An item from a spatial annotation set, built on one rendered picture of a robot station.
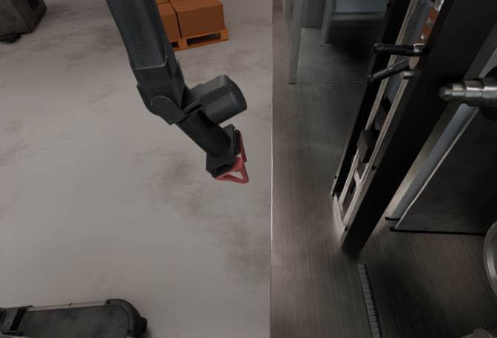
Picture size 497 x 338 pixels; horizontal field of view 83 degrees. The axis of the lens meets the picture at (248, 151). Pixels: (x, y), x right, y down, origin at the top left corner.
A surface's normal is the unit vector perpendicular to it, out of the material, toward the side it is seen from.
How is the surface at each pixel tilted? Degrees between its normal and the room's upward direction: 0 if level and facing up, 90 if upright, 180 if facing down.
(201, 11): 90
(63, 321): 0
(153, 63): 75
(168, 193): 0
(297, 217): 0
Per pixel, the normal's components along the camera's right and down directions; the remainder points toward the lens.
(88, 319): -0.03, -0.69
